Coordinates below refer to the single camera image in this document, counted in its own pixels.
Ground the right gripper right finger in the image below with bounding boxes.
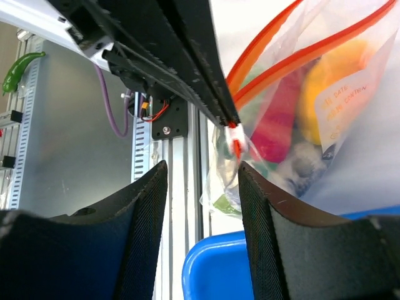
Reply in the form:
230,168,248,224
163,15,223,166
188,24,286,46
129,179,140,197
238,162,399,299

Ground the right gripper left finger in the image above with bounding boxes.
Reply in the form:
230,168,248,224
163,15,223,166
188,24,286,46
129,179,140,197
1,161,168,299

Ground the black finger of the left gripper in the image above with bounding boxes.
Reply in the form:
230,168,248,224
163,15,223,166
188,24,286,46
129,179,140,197
50,1,220,124
162,1,240,125

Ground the grey fish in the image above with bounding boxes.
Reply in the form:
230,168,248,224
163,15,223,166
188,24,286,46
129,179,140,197
269,142,328,198

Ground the red tomato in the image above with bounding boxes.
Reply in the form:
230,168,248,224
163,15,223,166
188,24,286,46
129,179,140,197
251,69,307,164

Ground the clear zip bag orange zipper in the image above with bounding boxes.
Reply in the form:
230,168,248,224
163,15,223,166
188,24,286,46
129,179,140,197
200,1,399,213

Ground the yellow mango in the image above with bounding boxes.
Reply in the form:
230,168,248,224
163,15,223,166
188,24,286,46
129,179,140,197
296,39,376,149

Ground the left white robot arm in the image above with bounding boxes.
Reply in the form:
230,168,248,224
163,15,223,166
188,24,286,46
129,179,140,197
1,0,240,127

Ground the blue plastic bin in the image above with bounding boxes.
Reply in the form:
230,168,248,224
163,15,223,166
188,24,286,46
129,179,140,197
181,204,400,300

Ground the green chili pepper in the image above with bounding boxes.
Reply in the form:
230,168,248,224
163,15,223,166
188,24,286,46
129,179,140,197
2,51,46,96

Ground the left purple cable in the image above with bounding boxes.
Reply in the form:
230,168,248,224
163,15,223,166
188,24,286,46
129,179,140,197
93,64,137,138

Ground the white slotted cable duct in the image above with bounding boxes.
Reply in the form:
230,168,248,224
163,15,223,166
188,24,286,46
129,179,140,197
1,58,40,210

